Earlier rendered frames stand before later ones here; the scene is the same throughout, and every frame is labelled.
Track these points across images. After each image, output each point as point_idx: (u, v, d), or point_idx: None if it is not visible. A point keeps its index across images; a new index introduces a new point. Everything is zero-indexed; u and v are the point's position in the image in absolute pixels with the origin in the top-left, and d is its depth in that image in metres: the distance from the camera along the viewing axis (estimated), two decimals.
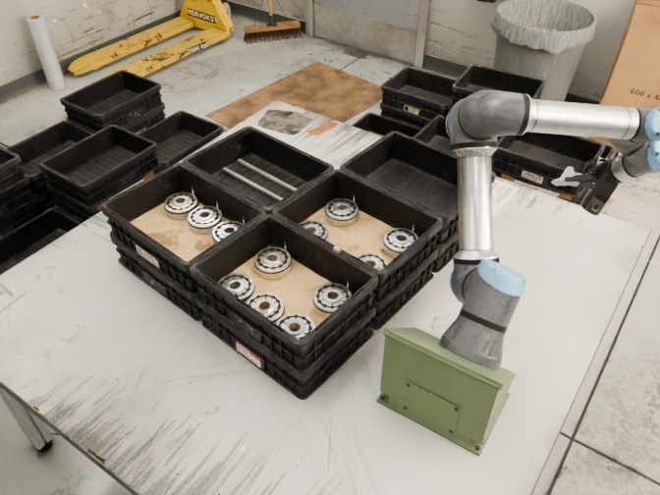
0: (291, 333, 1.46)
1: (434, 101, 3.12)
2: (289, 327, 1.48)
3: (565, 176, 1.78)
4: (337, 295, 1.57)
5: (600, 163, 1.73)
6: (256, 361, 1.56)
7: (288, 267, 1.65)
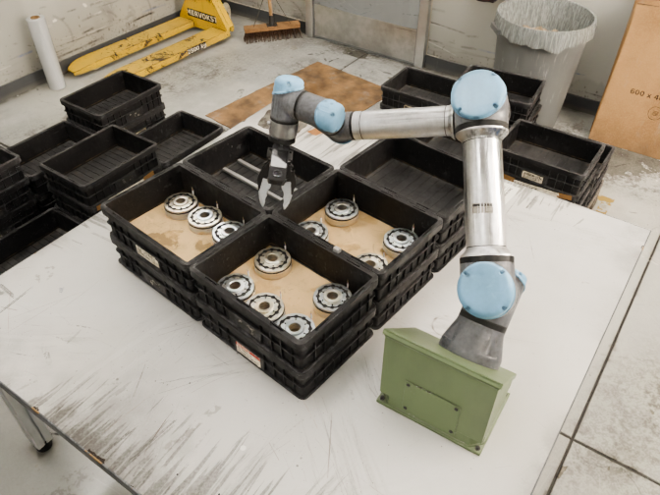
0: (291, 333, 1.46)
1: (434, 101, 3.12)
2: (289, 327, 1.48)
3: None
4: (337, 295, 1.57)
5: (272, 151, 1.65)
6: (256, 361, 1.56)
7: (288, 267, 1.65)
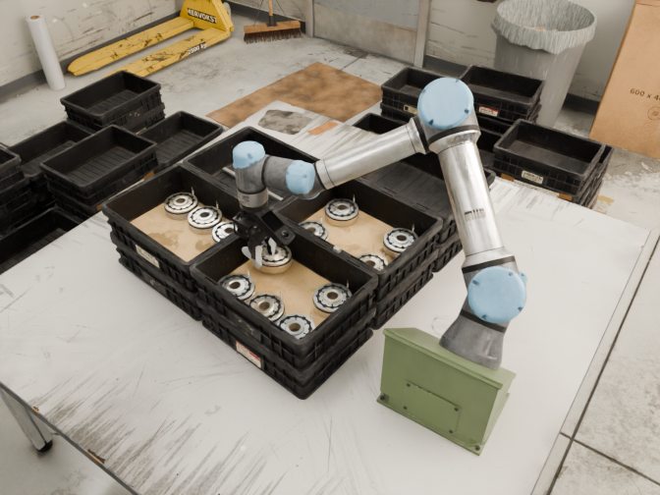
0: (291, 333, 1.46)
1: None
2: (289, 327, 1.48)
3: (250, 256, 1.60)
4: (337, 295, 1.57)
5: (240, 219, 1.56)
6: (256, 361, 1.56)
7: (288, 262, 1.64)
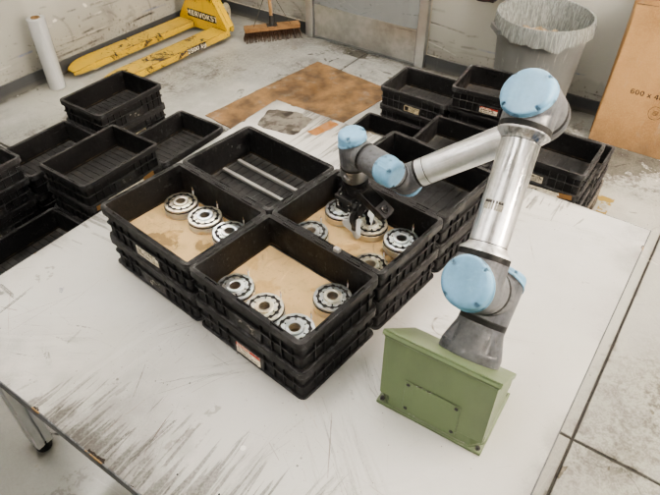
0: (291, 333, 1.46)
1: (434, 101, 3.12)
2: (289, 327, 1.48)
3: (351, 228, 1.74)
4: (337, 295, 1.57)
5: (341, 194, 1.69)
6: (256, 361, 1.56)
7: (385, 231, 1.77)
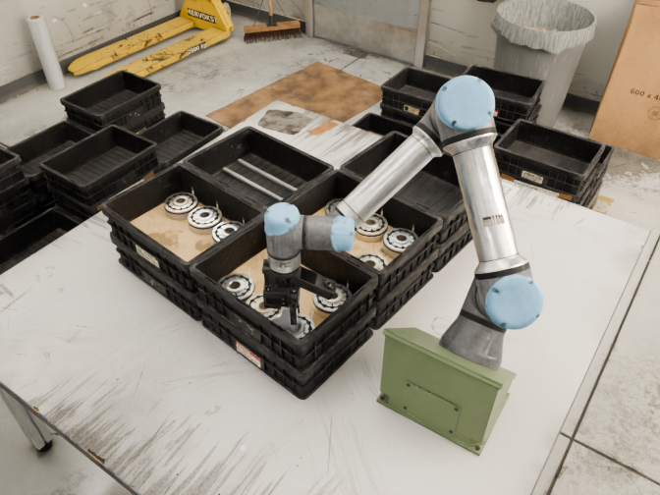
0: (291, 333, 1.46)
1: None
2: (289, 327, 1.48)
3: (287, 323, 1.46)
4: (337, 295, 1.57)
5: (269, 290, 1.41)
6: (256, 361, 1.56)
7: (385, 231, 1.77)
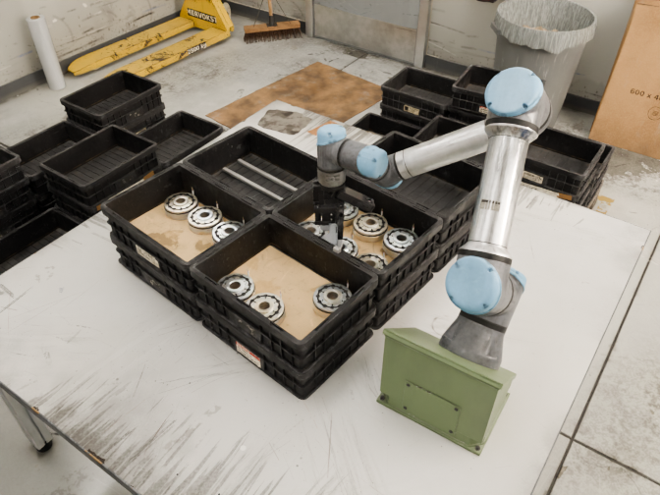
0: None
1: (434, 101, 3.12)
2: None
3: (334, 240, 1.68)
4: (337, 295, 1.57)
5: (318, 207, 1.64)
6: (256, 361, 1.56)
7: (385, 231, 1.77)
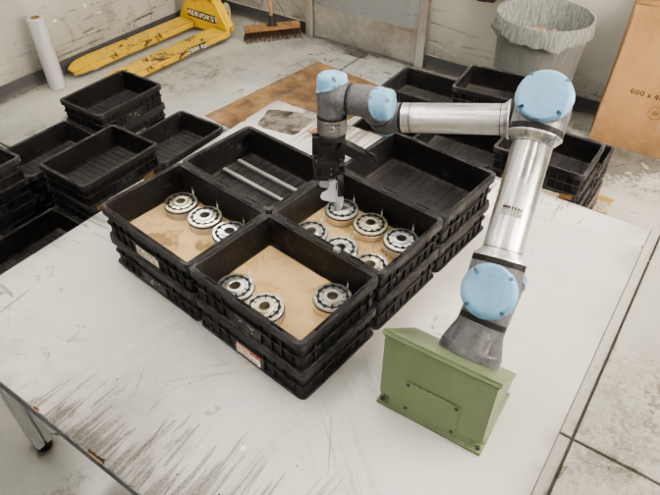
0: None
1: (434, 101, 3.12)
2: None
3: (334, 197, 1.58)
4: (337, 295, 1.57)
5: (318, 161, 1.54)
6: (256, 361, 1.56)
7: (385, 231, 1.77)
